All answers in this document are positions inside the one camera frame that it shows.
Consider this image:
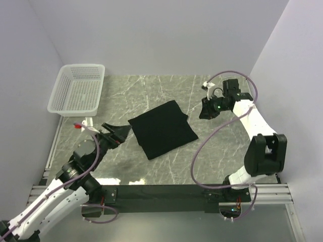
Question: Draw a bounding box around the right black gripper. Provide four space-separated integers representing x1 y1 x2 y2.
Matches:
199 94 230 120

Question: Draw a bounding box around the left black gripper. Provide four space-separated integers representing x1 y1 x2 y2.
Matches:
90 122 132 170

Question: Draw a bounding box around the black t shirt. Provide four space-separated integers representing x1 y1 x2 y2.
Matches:
128 100 198 160

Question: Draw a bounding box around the white plastic basket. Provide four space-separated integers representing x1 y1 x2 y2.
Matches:
47 64 105 117

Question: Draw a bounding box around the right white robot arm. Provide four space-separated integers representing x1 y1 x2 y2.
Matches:
199 79 287 201

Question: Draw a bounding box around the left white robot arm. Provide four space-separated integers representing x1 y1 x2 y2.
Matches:
1 123 131 241

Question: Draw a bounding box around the black base beam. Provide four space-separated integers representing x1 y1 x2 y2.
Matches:
86 184 251 213

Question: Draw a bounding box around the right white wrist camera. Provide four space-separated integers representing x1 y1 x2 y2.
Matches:
201 81 216 100

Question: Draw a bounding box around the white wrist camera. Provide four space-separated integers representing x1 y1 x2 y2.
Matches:
201 81 216 100
74 117 99 135

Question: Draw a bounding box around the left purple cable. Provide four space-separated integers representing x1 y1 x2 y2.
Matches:
0 125 119 240

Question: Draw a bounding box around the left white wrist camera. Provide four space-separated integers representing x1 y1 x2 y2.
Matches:
74 117 99 135

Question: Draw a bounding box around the aluminium rail frame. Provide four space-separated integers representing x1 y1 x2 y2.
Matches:
26 184 294 206

